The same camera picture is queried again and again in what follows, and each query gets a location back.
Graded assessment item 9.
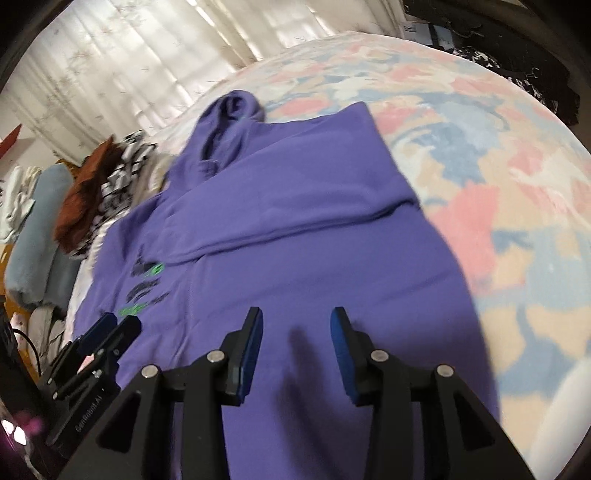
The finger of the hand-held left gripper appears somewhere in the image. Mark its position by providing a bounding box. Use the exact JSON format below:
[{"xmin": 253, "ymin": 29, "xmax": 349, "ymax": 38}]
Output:
[
  {"xmin": 90, "ymin": 316, "xmax": 142, "ymax": 370},
  {"xmin": 76, "ymin": 312, "xmax": 116, "ymax": 356}
]

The blue grey pillow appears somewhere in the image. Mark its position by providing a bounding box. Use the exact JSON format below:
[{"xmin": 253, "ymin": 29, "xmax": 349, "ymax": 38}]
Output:
[{"xmin": 4, "ymin": 164, "xmax": 81, "ymax": 308}]

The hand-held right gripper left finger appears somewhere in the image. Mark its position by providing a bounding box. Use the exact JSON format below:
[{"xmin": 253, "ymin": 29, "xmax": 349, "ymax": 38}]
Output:
[{"xmin": 58, "ymin": 307, "xmax": 264, "ymax": 480}]

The red board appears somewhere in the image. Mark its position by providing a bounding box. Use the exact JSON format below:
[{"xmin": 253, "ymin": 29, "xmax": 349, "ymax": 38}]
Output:
[{"xmin": 0, "ymin": 124, "xmax": 23, "ymax": 158}]

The purple hoodie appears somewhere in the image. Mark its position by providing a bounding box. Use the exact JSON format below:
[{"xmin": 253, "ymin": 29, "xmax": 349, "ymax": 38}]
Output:
[{"xmin": 55, "ymin": 89, "xmax": 502, "ymax": 480}]

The rust brown garment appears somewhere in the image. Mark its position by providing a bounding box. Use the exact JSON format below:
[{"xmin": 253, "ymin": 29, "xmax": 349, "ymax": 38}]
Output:
[{"xmin": 53, "ymin": 138, "xmax": 125, "ymax": 254}]

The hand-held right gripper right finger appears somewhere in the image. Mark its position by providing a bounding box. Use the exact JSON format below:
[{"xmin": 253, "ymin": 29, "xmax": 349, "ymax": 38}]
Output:
[{"xmin": 330, "ymin": 307, "xmax": 536, "ymax": 480}]

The black cable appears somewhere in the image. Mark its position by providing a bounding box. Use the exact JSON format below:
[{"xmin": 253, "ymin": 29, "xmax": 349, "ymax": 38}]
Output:
[{"xmin": 11, "ymin": 329, "xmax": 43, "ymax": 377}]

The white crumpled cloth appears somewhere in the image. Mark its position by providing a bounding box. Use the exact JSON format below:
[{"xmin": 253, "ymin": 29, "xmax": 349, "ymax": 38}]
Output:
[{"xmin": 0, "ymin": 165, "xmax": 42, "ymax": 243}]

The black stand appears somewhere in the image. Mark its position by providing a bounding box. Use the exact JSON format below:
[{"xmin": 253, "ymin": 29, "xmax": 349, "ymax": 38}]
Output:
[{"xmin": 0, "ymin": 300, "xmax": 42, "ymax": 416}]

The pastel printed blanket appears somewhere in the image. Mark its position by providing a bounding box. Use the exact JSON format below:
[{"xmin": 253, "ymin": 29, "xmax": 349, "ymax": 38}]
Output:
[{"xmin": 65, "ymin": 30, "xmax": 591, "ymax": 480}]

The white sheer curtain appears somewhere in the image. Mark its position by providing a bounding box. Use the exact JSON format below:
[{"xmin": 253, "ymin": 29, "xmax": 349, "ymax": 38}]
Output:
[{"xmin": 0, "ymin": 0, "xmax": 402, "ymax": 176}]

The white cardboard box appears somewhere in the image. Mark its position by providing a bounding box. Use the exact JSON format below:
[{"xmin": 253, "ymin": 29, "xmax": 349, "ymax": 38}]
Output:
[{"xmin": 402, "ymin": 21, "xmax": 455, "ymax": 51}]

